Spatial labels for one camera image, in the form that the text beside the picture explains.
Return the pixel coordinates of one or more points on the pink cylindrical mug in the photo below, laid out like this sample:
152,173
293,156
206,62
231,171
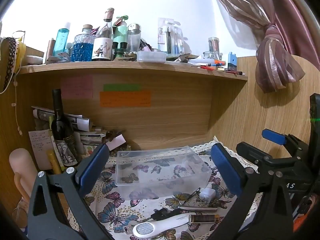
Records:
24,170

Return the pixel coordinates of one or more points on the orange sticky note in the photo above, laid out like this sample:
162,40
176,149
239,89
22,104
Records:
125,99

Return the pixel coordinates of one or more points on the pink striped curtain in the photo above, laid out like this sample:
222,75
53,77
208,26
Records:
285,34

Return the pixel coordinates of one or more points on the blue crystal glass bottle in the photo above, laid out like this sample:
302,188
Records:
83,45

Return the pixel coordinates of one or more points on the white handheld lint remover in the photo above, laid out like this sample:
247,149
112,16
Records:
151,229

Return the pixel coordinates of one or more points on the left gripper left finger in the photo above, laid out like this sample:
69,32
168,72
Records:
46,217

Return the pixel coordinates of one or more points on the clear plastic storage box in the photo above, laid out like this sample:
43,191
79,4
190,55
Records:
154,174

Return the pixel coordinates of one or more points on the black clip with strap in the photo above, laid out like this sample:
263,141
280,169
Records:
162,213

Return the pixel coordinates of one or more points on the tall light blue bottle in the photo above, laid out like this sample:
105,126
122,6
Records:
61,39

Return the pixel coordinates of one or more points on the handwritten white note paper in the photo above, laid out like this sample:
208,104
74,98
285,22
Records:
41,142

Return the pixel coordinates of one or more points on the pink sticky note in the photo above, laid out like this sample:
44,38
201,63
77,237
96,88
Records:
77,87

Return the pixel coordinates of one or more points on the butterfly print lace tablecloth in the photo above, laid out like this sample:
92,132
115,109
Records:
97,200

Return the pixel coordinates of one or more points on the clear bottle illustrated label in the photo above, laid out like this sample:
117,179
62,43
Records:
102,47

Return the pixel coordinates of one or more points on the silver metal pen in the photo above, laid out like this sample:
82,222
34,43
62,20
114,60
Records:
198,209

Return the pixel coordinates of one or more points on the dark wine bottle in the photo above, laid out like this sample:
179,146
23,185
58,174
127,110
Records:
63,132

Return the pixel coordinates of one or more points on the packaged toothbrush set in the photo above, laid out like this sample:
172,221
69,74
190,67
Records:
170,37

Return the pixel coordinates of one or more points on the clear glass spray bottle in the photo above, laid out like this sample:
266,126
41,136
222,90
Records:
133,37

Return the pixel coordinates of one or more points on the glass jar with silver contents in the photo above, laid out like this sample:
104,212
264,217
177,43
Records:
213,45

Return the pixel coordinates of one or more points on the black patterned lace ribbon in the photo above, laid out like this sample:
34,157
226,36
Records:
12,56

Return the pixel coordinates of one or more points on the orange marker pen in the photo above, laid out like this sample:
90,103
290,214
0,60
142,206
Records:
212,62

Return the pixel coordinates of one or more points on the mint green bottle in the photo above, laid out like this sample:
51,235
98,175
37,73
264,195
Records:
119,46

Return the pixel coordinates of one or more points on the small translucent lidded box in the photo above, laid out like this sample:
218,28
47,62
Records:
151,56

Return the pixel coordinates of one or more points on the white small cardboard box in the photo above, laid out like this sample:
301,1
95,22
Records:
116,142

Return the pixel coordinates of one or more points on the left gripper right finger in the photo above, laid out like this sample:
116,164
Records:
262,209

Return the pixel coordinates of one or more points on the wooden shelf board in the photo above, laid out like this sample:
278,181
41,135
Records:
123,67

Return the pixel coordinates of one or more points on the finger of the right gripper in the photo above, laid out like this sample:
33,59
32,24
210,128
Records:
280,137
257,154

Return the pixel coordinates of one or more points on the green sticky note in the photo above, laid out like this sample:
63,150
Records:
121,87

